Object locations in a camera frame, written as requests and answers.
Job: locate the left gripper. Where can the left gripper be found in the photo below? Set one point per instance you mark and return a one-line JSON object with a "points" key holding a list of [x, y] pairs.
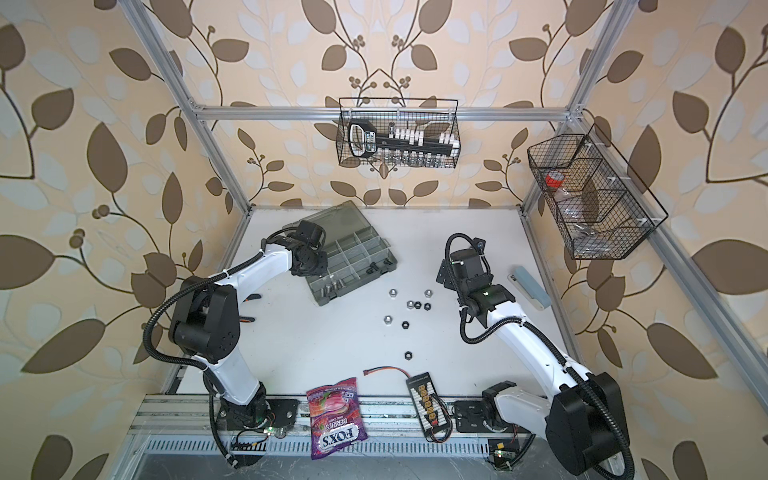
{"points": [[323, 258]]}

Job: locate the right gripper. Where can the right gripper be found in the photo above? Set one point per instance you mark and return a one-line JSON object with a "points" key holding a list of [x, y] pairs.
{"points": [[450, 281]]}

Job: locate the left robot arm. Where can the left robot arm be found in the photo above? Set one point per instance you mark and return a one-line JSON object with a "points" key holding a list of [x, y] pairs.
{"points": [[206, 320]]}

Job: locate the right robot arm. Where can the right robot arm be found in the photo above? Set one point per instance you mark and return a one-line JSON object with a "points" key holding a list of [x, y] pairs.
{"points": [[580, 414]]}

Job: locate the grey plastic organizer box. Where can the grey plastic organizer box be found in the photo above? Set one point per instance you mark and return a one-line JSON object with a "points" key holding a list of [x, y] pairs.
{"points": [[352, 244]]}

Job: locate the light blue sharpening block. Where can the light blue sharpening block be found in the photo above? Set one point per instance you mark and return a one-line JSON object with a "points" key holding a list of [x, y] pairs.
{"points": [[525, 282]]}

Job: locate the orange black pliers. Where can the orange black pliers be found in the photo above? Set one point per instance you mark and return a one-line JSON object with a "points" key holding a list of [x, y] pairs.
{"points": [[247, 309]]}

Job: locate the red item in basket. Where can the red item in basket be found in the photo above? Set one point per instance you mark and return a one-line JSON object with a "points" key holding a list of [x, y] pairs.
{"points": [[554, 179]]}

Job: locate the socket set with ratchet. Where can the socket set with ratchet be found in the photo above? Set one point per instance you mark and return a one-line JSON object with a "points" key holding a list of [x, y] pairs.
{"points": [[366, 141]]}

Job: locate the black parallel charging board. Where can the black parallel charging board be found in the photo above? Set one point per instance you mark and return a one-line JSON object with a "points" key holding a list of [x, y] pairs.
{"points": [[431, 411]]}

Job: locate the purple Fox's candy bag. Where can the purple Fox's candy bag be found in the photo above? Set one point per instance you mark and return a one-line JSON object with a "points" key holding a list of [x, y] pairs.
{"points": [[335, 418]]}

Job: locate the red black wire lead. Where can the red black wire lead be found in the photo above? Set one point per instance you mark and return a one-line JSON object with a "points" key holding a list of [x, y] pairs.
{"points": [[378, 369]]}

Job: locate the black wire basket centre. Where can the black wire basket centre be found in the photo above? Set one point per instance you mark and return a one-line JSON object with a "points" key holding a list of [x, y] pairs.
{"points": [[433, 114]]}

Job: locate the black wire basket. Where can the black wire basket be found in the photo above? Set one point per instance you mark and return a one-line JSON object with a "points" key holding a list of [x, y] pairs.
{"points": [[433, 114], [604, 210]]}

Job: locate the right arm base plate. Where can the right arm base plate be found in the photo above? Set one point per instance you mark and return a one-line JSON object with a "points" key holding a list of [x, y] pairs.
{"points": [[472, 416]]}

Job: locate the black wire basket right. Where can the black wire basket right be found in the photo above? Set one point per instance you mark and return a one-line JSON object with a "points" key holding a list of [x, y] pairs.
{"points": [[604, 210]]}

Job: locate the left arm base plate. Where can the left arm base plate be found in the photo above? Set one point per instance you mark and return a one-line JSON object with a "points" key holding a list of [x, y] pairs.
{"points": [[276, 414]]}

